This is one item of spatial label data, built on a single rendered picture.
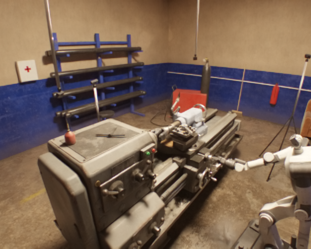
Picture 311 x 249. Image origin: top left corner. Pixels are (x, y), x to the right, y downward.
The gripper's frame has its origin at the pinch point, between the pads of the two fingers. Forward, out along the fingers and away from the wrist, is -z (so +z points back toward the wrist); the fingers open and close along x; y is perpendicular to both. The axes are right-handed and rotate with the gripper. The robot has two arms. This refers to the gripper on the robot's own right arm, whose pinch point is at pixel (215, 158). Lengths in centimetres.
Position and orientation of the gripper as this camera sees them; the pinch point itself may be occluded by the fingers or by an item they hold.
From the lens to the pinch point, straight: 187.6
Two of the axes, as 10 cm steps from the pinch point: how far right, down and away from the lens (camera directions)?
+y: 4.5, -8.6, 2.3
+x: 4.4, 4.4, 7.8
